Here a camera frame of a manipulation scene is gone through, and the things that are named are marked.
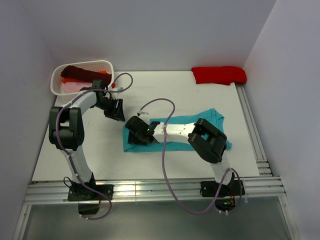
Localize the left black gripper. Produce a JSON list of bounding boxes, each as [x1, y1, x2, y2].
[[94, 97, 126, 122]]

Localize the teal t shirt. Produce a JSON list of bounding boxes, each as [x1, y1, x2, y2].
[[122, 108, 225, 153]]

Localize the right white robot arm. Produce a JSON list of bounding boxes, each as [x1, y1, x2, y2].
[[124, 116, 235, 195]]

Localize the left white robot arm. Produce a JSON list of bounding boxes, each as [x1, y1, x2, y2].
[[48, 80, 125, 200]]

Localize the pink rolled shirt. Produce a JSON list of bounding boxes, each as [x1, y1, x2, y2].
[[62, 82, 90, 94]]

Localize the dark red rolled shirt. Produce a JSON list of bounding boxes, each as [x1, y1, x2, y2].
[[60, 65, 112, 85]]

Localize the orange rolled shirt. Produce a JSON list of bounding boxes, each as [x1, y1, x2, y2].
[[61, 70, 108, 84]]

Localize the white plastic basket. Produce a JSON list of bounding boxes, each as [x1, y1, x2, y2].
[[50, 60, 114, 100]]

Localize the red folded t shirt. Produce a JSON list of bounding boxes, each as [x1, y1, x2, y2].
[[191, 66, 247, 86]]

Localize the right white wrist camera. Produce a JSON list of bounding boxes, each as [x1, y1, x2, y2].
[[137, 110, 149, 117]]

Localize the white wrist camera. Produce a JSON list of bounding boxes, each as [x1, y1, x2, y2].
[[112, 87, 125, 94], [137, 110, 149, 117]]

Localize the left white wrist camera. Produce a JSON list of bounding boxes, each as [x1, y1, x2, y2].
[[112, 87, 125, 94]]

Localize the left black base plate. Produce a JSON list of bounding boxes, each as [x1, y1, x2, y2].
[[67, 183, 114, 217]]

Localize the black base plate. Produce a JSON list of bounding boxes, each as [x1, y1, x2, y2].
[[200, 180, 246, 213], [67, 183, 114, 217]]

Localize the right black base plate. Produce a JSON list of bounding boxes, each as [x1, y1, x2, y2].
[[200, 180, 246, 213]]

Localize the aluminium right side rail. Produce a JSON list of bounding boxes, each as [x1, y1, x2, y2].
[[235, 83, 274, 177]]

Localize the aluminium rail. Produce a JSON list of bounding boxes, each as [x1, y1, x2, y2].
[[235, 83, 274, 177], [13, 176, 301, 240]]

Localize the aluminium front rail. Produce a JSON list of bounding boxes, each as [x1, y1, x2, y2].
[[13, 176, 301, 240]]

